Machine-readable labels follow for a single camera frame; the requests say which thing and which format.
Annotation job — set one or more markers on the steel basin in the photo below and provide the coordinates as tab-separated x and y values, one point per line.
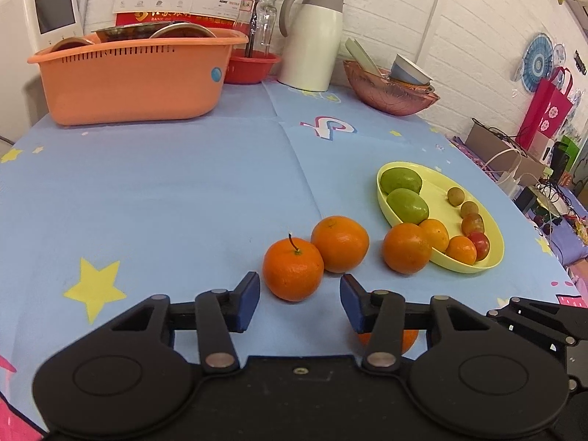
124	31

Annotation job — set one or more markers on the red plastic basket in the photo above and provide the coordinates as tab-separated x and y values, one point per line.
250	69

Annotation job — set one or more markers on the blue and white bowl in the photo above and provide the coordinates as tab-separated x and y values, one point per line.
409	69

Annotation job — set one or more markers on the pink glass bowl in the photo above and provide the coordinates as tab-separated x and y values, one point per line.
386	96

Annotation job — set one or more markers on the black device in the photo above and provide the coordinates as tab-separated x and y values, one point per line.
526	200

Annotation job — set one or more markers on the red and green plum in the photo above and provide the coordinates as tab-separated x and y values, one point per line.
472	224

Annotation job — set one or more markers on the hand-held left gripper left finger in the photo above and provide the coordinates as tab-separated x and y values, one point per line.
249	303

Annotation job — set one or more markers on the yellow plastic plate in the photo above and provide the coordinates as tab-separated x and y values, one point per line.
441	193

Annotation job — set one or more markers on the dark red plum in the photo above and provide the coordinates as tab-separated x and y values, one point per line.
481	246

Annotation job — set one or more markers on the white charger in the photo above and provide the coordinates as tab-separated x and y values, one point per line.
508	183

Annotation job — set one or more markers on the glass bottle with label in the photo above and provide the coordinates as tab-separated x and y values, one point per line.
246	18

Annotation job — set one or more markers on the brown longan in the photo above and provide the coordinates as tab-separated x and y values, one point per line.
455	195
469	208

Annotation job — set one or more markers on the white thermos jug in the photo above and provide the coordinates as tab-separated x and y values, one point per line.
312	46

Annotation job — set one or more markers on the patterned bowl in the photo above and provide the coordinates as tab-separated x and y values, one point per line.
425	88

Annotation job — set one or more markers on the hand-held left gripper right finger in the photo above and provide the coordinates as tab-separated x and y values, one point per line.
351	304

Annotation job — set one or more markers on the purple patterned cloth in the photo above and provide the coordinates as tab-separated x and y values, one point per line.
468	158

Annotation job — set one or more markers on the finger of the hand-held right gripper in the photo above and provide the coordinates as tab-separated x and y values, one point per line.
537	314

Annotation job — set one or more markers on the small yellowish orange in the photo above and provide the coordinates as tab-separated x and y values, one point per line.
437	234

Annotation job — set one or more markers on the orange with stem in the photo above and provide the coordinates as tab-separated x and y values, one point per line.
292	271

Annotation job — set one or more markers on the cardboard box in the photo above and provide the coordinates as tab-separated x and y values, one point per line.
487	142

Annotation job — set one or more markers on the steel plate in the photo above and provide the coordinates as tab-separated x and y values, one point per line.
183	31

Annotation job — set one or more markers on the blue printed tablecloth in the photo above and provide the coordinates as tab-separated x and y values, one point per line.
161	183

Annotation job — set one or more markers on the round green fruit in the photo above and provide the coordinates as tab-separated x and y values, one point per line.
400	180

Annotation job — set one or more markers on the white appliance with screen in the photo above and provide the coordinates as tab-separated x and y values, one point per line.
53	14

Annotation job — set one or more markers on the green mango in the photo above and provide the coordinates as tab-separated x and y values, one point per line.
407	206

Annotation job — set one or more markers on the orange plastic basket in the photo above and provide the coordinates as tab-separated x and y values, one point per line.
128	82

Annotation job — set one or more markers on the red gift bag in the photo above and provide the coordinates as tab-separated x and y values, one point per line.
546	105

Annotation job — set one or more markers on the small steel bowl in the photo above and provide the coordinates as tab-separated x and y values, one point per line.
69	45

